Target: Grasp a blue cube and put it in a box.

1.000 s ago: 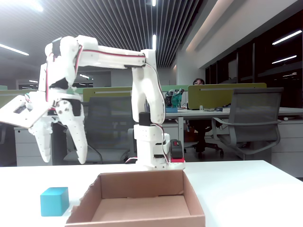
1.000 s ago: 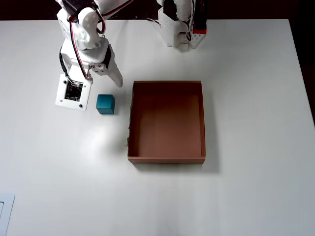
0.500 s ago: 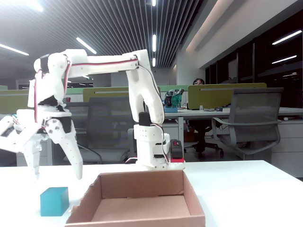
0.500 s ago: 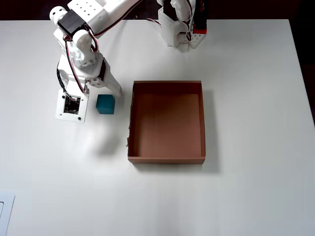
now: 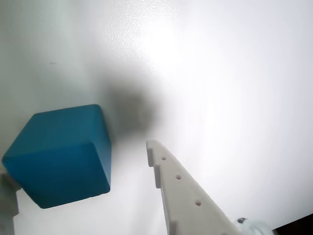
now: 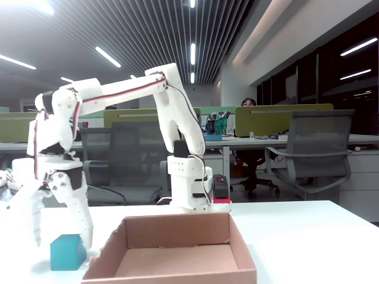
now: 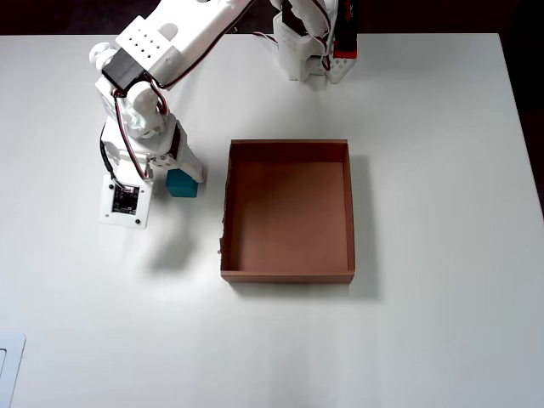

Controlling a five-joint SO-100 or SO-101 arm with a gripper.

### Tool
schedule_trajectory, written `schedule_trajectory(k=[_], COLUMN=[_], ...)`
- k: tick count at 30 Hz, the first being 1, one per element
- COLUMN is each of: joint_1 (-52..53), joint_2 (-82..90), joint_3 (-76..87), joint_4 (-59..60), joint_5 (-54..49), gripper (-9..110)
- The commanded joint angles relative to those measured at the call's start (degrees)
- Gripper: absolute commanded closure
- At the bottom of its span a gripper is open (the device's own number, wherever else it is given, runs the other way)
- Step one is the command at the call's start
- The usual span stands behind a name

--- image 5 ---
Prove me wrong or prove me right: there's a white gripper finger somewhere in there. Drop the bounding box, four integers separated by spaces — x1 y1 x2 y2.
146 140 245 235
0 171 22 235

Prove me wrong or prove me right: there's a blue cube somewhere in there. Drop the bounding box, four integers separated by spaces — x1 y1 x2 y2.
1 104 112 210

